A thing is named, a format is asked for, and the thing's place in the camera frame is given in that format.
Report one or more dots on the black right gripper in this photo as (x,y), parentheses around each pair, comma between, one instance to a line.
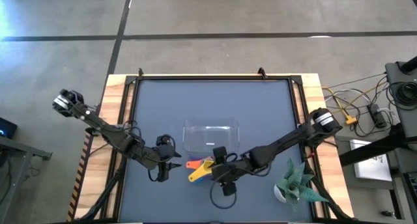
(238,167)

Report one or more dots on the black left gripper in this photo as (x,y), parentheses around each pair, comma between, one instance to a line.
(151,159)

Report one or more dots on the yellow measuring cup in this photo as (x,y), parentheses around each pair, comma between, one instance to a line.
(199,174)

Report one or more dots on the orange measuring cup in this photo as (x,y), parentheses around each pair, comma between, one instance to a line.
(192,164)

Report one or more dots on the blue measuring cup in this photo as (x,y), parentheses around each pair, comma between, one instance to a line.
(197,180)

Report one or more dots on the purple measuring cup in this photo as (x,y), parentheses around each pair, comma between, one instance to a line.
(195,158)

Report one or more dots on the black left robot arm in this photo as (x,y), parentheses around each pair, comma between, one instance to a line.
(110,134)

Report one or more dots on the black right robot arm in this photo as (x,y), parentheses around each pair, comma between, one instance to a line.
(286,141)

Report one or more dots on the clear plastic basket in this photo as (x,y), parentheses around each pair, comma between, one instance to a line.
(211,133)

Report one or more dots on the black rig strut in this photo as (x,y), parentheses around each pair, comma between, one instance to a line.
(329,198)
(104,194)

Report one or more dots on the green plant in white pot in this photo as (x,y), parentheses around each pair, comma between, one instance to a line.
(294,181)

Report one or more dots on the wooden work table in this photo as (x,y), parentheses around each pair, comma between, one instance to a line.
(110,93)

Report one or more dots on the black table clamp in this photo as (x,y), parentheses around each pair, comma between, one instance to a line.
(261,72)
(140,72)

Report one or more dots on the grey metal desk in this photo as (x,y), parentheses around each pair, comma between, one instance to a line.
(19,159)

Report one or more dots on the white paper board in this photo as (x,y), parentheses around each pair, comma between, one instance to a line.
(371,162)

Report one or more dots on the black rig beam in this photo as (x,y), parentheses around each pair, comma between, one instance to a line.
(374,149)

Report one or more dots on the black electronic device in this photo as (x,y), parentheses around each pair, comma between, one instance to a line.
(7,128)

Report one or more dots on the black power strip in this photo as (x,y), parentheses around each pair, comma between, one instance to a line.
(378,115)

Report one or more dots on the grey side table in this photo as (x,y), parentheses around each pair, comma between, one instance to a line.
(399,84)

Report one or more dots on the black pole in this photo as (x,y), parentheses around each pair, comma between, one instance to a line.
(408,65)

